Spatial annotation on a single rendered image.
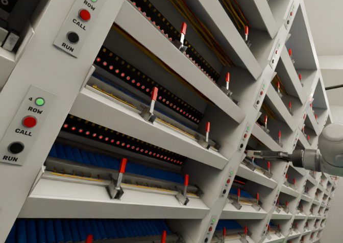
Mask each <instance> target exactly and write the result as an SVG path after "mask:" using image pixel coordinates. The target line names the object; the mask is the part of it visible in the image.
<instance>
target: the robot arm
mask: <svg viewBox="0 0 343 243"><path fill-rule="evenodd" d="M318 148H319V149H305V150H304V151H303V150H293V152H292V154H289V153H288V152H282V151H263V150H261V151H252V150H247V156H248V157H254V158H263V160H265V159H266V160H275V161H282V162H287V163H289V162H292V164H293V166H294V167H300V168H303V167H304V169H305V170H309V171H315V172H322V173H327V174H329V175H333V176H338V177H343V123H331V124H328V125H326V126H325V127H324V128H323V129H322V131H321V133H320V135H319V136H318Z"/></svg>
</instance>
